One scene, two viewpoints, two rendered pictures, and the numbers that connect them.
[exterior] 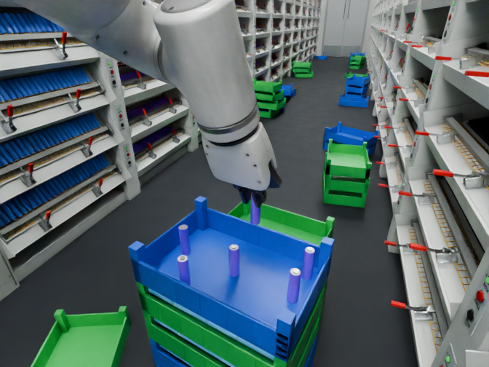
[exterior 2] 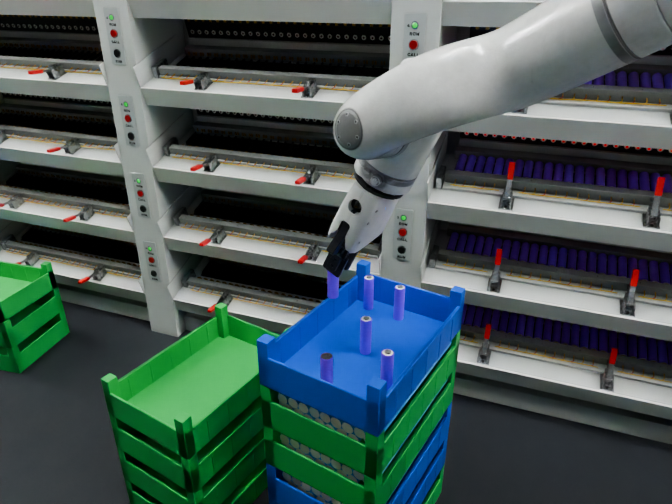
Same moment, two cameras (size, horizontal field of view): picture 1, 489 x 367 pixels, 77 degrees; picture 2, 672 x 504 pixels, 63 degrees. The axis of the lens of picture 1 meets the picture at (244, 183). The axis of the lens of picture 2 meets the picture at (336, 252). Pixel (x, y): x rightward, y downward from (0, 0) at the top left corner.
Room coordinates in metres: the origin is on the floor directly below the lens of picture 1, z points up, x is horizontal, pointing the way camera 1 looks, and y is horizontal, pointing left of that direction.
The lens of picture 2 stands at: (0.45, 0.74, 0.94)
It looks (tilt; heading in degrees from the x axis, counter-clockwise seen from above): 26 degrees down; 272
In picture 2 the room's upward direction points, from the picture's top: straight up
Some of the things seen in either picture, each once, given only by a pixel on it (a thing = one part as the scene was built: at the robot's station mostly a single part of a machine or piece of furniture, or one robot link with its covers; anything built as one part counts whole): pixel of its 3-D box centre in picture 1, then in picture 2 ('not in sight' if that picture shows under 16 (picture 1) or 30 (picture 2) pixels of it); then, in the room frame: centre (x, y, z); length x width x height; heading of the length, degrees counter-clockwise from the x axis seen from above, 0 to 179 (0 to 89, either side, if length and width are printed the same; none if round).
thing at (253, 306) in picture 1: (233, 260); (368, 333); (0.42, 0.02, 0.44); 0.30 x 0.20 x 0.08; 60
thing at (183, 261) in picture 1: (184, 271); (386, 369); (0.39, 0.10, 0.44); 0.02 x 0.02 x 0.06
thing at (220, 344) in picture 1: (233, 292); (367, 374); (0.42, 0.02, 0.36); 0.30 x 0.20 x 0.08; 60
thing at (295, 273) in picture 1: (294, 285); (399, 302); (0.36, -0.08, 0.44); 0.02 x 0.02 x 0.06
